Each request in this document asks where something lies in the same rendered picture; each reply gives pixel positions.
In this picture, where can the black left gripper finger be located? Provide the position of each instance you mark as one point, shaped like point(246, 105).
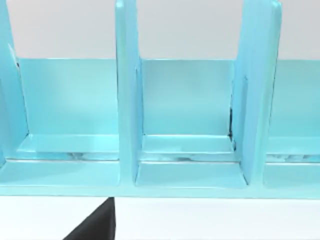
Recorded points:
point(100, 222)

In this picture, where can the light blue rack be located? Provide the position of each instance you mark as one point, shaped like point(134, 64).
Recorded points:
point(75, 100)

